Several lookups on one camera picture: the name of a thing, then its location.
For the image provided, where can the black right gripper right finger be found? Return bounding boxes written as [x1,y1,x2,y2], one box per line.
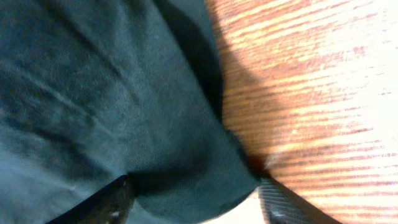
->
[258,177,341,224]

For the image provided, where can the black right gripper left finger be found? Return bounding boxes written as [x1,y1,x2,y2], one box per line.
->
[48,175,134,224]

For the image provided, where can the black shorts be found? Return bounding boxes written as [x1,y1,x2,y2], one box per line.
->
[1,0,259,223]

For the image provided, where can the white Puma t-shirt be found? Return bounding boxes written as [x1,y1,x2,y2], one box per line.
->
[201,189,269,224]

